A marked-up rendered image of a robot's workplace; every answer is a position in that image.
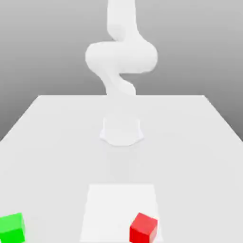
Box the small red cube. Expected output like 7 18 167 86
129 212 159 243

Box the small green cube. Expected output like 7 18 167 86
0 212 26 243

